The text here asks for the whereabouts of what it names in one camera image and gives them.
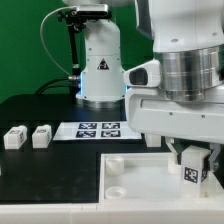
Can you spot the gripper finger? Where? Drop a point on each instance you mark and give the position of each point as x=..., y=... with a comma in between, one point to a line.
x=213, y=161
x=170, y=142

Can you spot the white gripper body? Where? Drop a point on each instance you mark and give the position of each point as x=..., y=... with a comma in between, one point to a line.
x=149, y=111

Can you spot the white square table top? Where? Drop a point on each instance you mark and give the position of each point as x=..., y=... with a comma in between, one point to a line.
x=146, y=177

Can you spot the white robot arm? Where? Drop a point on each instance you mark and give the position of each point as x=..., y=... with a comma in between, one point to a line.
x=179, y=94

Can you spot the white L-shaped fence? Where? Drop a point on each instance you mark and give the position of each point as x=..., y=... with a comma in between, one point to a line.
x=186, y=211

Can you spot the paper sheet with markers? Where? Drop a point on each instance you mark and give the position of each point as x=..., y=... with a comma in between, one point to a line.
x=117, y=130

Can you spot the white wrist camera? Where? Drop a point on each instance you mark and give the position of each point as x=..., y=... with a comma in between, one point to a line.
x=145, y=75

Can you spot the black camera stand pole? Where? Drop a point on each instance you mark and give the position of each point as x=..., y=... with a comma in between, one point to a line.
x=75, y=64

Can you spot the black camera on stand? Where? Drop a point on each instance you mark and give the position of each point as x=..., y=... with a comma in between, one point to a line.
x=84, y=12

